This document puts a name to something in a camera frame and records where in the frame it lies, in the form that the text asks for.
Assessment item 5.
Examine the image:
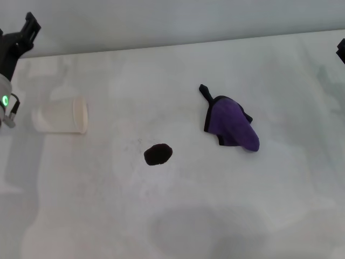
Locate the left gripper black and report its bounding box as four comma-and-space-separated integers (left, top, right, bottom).
0, 12, 43, 82

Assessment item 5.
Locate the white paper cup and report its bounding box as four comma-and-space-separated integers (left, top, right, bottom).
32, 95, 89, 135

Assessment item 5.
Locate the purple rag with black trim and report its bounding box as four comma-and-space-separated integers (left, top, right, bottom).
198, 84, 261, 153

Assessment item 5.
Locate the black water stain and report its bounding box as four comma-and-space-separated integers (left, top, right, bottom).
143, 143, 174, 166

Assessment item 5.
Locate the left arm silver cable connector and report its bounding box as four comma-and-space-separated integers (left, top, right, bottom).
4, 93, 22, 128

